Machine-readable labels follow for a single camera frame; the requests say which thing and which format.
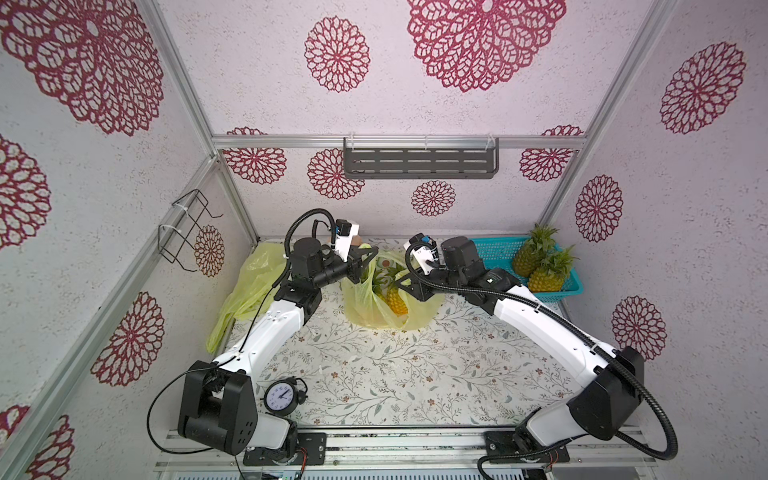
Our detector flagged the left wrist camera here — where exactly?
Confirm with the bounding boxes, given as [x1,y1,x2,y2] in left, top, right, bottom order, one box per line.
[334,219,360,262]

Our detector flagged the teal plastic basket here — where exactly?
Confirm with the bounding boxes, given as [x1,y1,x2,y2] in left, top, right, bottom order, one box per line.
[472,235,584,303]

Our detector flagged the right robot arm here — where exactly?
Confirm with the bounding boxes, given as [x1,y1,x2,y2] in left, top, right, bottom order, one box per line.
[398,235,647,453]

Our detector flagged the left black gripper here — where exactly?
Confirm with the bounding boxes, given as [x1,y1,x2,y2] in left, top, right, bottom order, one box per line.
[313,246,378,290]

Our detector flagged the black alarm clock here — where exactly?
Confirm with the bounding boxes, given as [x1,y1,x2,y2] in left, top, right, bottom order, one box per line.
[263,377,308,417]

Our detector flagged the plain green plastic bag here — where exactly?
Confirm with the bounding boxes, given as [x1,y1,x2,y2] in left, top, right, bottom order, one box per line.
[205,242,286,353]

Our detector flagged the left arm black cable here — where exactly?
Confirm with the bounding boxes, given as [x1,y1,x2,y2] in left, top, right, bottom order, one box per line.
[146,208,337,455]

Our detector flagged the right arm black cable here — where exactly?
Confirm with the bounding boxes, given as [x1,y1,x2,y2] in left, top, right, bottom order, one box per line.
[404,242,679,480]

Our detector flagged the black wire wall rack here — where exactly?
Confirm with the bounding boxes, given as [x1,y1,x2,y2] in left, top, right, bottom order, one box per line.
[156,189,224,277]

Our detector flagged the avocado print green plastic bag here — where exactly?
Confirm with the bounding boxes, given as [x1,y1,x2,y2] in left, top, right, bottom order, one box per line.
[341,250,445,331]

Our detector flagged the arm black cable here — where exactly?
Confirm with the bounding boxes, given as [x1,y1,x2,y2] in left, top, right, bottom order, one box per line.
[146,208,337,455]
[404,242,679,480]

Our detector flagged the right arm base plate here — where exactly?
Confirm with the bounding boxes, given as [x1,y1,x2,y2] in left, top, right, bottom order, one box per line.
[483,429,572,464]

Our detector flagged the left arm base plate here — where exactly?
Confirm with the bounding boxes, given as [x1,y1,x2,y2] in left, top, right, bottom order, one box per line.
[243,432,327,467]

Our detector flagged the grey wall shelf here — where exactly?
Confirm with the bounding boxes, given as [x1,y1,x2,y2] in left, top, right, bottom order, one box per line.
[342,138,500,180]

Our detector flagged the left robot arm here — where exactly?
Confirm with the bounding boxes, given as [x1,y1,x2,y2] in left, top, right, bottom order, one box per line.
[177,238,378,458]

